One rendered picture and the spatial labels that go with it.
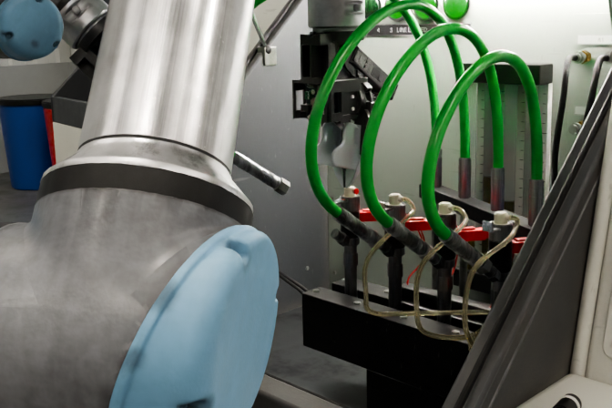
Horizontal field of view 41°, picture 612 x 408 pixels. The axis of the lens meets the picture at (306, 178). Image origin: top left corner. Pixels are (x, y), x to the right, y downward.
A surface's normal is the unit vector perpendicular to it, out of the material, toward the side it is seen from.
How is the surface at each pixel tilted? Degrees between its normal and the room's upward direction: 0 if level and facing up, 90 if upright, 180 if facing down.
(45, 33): 90
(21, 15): 91
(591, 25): 90
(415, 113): 90
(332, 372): 0
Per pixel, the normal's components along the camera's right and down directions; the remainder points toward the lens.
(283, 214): 0.71, 0.12
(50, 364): -0.20, 0.04
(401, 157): -0.71, 0.15
